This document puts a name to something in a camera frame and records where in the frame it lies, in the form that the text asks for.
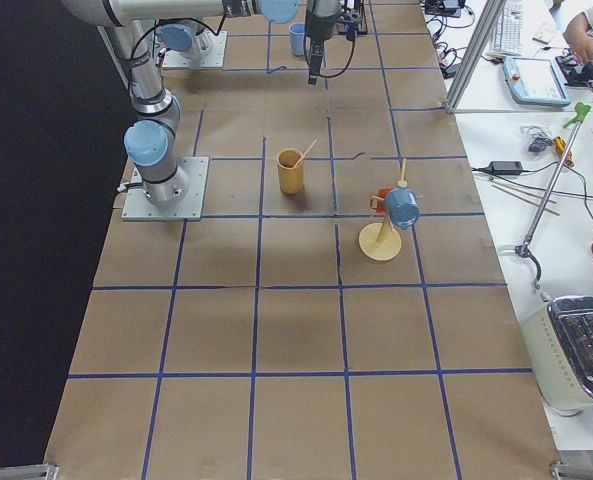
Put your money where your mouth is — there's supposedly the white keyboard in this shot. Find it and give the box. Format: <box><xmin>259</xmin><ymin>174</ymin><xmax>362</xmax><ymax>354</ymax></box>
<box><xmin>487</xmin><ymin>1</ymin><xmax>523</xmax><ymax>57</ymax></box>

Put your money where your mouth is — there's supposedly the pink chopstick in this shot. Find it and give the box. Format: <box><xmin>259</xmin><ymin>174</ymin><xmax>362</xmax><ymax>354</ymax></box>
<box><xmin>293</xmin><ymin>139</ymin><xmax>318</xmax><ymax>168</ymax></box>

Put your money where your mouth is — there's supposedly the wooden mug tree stand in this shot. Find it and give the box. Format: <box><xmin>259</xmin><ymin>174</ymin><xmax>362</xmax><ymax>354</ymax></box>
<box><xmin>358</xmin><ymin>158</ymin><xmax>409</xmax><ymax>261</ymax></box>

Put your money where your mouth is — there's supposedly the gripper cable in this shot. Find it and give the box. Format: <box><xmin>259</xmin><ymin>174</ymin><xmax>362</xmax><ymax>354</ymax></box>
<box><xmin>320</xmin><ymin>29</ymin><xmax>358</xmax><ymax>79</ymax></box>

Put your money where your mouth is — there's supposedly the teach pendant tablet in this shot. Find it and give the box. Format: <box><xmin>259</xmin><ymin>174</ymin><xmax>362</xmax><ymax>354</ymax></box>
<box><xmin>503</xmin><ymin>56</ymin><xmax>571</xmax><ymax>107</ymax></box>

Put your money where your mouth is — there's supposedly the black power adapter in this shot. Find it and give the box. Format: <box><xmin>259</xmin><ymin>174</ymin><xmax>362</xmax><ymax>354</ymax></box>
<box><xmin>488</xmin><ymin>161</ymin><xmax>524</xmax><ymax>176</ymax></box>

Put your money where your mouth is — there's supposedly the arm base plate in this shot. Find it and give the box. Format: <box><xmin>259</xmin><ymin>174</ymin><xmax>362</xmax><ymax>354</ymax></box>
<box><xmin>121</xmin><ymin>157</ymin><xmax>210</xmax><ymax>221</ymax></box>
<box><xmin>159</xmin><ymin>25</ymin><xmax>227</xmax><ymax>70</ymax></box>

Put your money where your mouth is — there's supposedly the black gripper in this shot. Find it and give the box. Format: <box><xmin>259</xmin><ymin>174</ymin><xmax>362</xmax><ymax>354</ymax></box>
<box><xmin>305</xmin><ymin>0</ymin><xmax>337</xmax><ymax>84</ymax></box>

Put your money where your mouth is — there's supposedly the wooden chopstick on desk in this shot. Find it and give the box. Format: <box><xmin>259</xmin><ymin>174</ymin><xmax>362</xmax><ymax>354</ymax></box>
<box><xmin>491</xmin><ymin>183</ymin><xmax>543</xmax><ymax>207</ymax></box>

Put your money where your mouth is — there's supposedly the chrome toaster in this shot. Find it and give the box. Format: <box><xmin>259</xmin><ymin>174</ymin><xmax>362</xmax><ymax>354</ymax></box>
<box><xmin>520</xmin><ymin>295</ymin><xmax>593</xmax><ymax>416</ymax></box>

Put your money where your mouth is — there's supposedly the light blue plastic cup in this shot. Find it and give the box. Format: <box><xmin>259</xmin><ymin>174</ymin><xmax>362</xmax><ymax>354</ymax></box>
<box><xmin>288</xmin><ymin>22</ymin><xmax>305</xmax><ymax>57</ymax></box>

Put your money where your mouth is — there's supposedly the green handled reacher grabber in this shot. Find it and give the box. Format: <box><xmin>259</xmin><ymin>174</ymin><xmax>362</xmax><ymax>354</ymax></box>
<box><xmin>514</xmin><ymin>102</ymin><xmax>591</xmax><ymax>291</ymax></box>

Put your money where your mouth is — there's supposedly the aluminium frame post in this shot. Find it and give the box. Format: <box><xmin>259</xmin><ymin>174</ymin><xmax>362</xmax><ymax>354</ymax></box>
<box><xmin>444</xmin><ymin>0</ymin><xmax>505</xmax><ymax>113</ymax></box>

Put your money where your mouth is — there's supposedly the bamboo cylinder holder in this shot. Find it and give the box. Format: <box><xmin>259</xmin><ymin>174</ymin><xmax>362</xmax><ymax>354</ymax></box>
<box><xmin>277</xmin><ymin>148</ymin><xmax>304</xmax><ymax>195</ymax></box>

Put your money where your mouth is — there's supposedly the blue mug on stand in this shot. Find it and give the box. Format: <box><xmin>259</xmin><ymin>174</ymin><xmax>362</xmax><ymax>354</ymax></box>
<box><xmin>385</xmin><ymin>187</ymin><xmax>420</xmax><ymax>229</ymax></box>

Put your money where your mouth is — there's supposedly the person hand at desk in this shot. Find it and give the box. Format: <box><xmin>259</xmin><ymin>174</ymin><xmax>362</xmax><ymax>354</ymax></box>
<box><xmin>564</xmin><ymin>25</ymin><xmax>593</xmax><ymax>64</ymax></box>

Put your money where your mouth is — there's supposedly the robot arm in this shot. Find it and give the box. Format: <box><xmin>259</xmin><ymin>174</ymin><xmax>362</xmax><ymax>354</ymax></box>
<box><xmin>158</xmin><ymin>21</ymin><xmax>214</xmax><ymax>61</ymax></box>
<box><xmin>63</xmin><ymin>1</ymin><xmax>340</xmax><ymax>220</ymax></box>

